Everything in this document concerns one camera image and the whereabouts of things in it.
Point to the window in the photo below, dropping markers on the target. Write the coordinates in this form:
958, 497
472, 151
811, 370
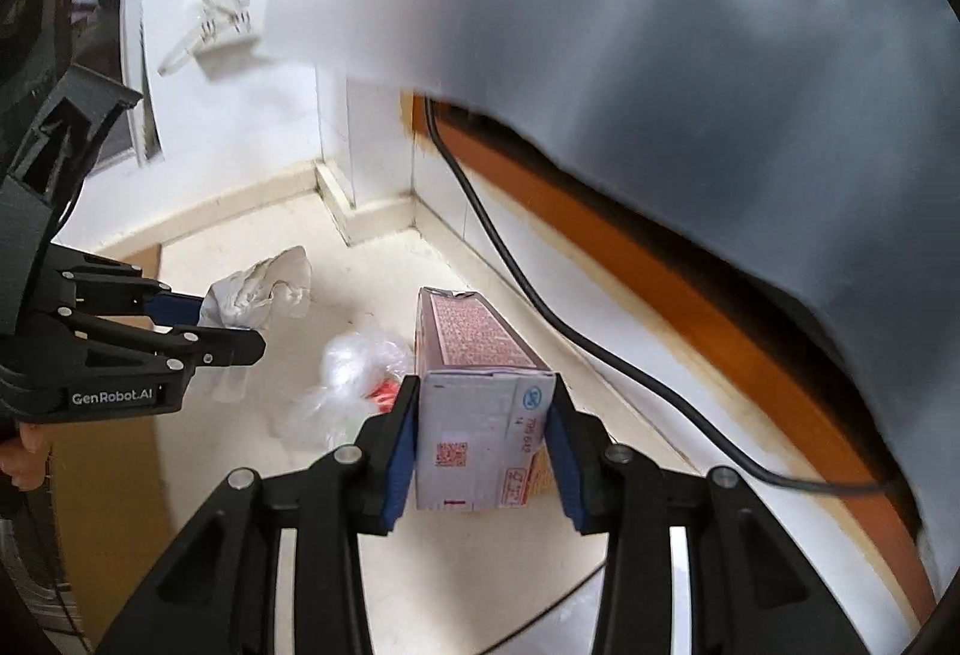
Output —
112, 63

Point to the clear plastic bag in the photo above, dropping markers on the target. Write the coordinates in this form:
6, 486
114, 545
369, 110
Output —
337, 392

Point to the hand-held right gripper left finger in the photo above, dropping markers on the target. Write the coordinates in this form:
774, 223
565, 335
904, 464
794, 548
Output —
405, 452

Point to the white wrapper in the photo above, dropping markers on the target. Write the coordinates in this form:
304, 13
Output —
251, 291

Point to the red and white carton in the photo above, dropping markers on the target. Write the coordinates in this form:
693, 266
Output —
465, 415

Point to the red packet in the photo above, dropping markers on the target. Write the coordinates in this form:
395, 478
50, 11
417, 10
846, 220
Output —
382, 394

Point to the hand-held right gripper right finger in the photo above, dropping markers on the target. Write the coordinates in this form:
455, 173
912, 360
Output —
562, 460

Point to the white wall socket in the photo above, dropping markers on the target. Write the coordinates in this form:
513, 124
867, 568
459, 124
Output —
225, 18

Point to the grey plastic sheet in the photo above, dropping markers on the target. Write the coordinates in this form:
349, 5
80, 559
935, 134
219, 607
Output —
637, 63

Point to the person's left hand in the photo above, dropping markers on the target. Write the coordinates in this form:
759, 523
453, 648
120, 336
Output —
19, 460

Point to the orange wooden ledge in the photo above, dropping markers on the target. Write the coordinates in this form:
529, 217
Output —
675, 280

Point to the brown cardboard sheet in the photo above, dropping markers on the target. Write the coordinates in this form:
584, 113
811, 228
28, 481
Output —
105, 512

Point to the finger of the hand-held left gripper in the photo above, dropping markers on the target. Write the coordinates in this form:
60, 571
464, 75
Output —
217, 346
176, 308

